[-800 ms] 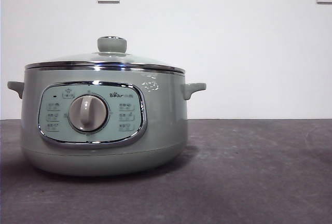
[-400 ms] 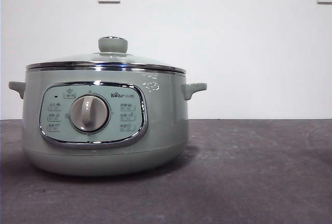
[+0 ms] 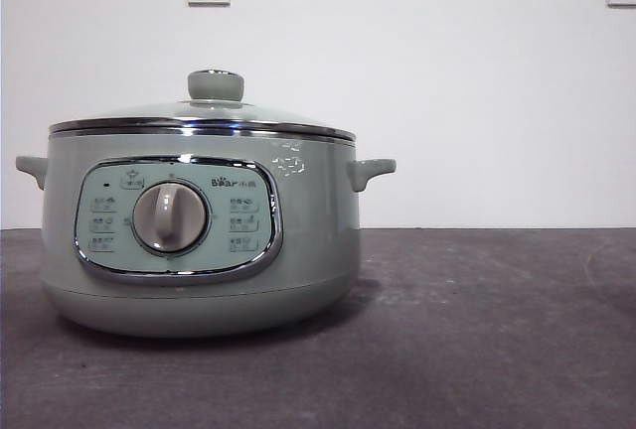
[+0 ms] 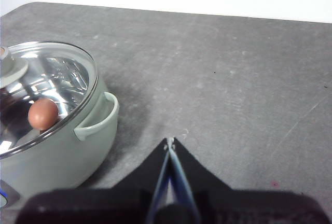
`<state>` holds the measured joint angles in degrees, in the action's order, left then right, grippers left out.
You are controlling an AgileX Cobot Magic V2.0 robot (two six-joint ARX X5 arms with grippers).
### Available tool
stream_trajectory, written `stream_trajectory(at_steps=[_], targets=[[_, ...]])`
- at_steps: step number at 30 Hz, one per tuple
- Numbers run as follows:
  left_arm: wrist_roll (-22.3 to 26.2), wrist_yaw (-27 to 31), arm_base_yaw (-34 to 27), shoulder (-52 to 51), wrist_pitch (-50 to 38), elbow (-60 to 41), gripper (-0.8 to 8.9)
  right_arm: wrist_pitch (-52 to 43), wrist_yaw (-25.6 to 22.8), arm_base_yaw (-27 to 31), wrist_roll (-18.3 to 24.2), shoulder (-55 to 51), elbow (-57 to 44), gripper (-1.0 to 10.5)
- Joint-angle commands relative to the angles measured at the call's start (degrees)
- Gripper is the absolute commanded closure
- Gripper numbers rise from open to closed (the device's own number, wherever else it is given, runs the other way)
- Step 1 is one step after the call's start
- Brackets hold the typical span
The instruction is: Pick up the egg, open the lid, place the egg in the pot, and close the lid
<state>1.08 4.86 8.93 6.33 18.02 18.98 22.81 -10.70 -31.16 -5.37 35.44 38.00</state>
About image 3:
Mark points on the pale green electric pot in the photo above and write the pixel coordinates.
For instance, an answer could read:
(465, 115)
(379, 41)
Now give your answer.
(308, 230)

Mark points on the glass lid with green knob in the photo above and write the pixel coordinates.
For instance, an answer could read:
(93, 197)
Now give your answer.
(214, 85)

